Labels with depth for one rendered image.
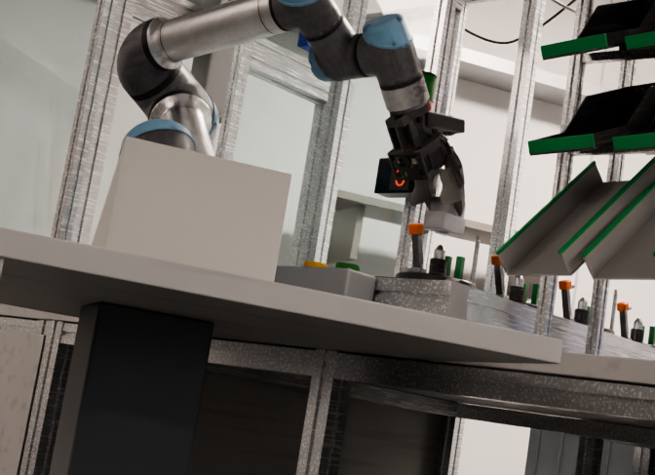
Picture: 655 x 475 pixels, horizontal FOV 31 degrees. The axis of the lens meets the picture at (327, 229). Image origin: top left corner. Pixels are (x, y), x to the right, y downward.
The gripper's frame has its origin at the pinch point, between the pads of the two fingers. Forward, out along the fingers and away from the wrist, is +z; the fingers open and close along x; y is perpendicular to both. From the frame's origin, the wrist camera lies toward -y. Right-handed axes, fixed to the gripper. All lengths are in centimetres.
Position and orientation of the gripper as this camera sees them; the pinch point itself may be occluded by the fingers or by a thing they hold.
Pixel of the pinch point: (448, 206)
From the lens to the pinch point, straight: 207.1
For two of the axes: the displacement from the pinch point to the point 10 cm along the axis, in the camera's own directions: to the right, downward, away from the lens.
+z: 3.1, 8.9, 3.5
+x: 7.4, 0.1, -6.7
